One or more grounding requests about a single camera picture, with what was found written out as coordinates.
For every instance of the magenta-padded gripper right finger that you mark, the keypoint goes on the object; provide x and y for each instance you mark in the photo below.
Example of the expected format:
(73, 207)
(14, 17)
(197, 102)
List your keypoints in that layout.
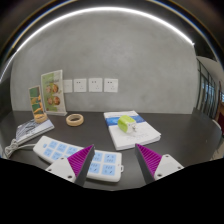
(163, 166)

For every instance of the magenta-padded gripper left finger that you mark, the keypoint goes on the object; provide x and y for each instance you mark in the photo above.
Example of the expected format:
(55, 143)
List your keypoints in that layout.
(63, 166)

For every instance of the green and white charger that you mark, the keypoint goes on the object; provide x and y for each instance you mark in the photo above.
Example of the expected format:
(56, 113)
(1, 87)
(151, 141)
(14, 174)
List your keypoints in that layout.
(125, 122)

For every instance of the white power strip blue sockets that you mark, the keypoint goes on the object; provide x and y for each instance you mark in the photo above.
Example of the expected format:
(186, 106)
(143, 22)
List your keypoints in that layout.
(53, 148)

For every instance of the white booklet with blue band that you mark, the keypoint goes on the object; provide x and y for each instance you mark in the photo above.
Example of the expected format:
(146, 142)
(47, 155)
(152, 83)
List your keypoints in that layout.
(143, 135)

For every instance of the beige tape roll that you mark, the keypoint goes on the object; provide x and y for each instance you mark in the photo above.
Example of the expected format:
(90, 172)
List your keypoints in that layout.
(69, 120)

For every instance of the grey printed magazine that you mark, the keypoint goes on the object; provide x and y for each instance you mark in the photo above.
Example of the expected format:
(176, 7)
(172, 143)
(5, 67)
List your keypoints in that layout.
(33, 128)

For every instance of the large acrylic sign green poster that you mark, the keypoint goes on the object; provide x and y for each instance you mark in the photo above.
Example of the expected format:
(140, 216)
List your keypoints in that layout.
(52, 90)

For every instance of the black-framed glass partition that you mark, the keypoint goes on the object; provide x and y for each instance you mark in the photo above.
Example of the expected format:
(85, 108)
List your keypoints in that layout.
(208, 93)

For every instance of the long ceiling light strip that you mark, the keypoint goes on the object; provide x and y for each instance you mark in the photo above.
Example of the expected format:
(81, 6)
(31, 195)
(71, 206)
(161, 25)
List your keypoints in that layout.
(100, 9)

